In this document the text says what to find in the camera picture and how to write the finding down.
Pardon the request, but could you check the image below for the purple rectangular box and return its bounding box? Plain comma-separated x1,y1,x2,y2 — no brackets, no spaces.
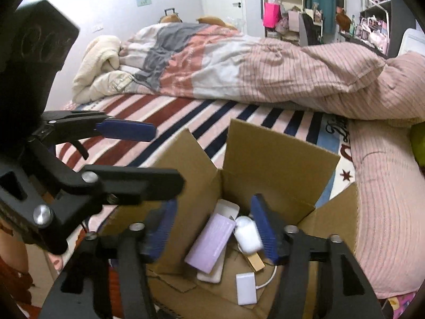
184,213,236,274

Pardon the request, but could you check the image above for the dark cluttered bookshelf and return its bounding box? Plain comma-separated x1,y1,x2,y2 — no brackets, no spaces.
339,0,416,58

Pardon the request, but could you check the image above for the white cable adapter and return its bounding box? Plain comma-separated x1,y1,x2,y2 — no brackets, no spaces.
236,266,277,306

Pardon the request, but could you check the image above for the pink gift bag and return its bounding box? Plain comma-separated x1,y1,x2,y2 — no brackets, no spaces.
263,2,281,28

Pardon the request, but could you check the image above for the striped pink fleece blanket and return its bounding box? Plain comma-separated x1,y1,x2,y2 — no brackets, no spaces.
56,94,354,182

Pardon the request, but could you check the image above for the white bed headboard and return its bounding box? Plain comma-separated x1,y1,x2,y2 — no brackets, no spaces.
398,28,425,56

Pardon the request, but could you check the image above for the green plush toy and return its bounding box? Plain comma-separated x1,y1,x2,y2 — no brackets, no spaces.
410,123,425,167

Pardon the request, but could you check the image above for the white earbuds case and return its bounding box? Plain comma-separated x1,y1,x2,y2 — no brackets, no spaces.
233,216,263,255

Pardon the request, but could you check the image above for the cream fluffy blanket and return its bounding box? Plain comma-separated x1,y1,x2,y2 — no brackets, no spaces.
72,35,133,104

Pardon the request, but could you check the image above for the pink ribbed pillow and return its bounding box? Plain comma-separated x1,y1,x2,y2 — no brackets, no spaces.
349,120,424,299

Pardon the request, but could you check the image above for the pink grey patchwork duvet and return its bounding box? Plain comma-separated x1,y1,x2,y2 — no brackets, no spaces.
119,23,424,125

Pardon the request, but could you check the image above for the brown cardboard box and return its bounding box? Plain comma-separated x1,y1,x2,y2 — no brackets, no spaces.
148,120,358,318

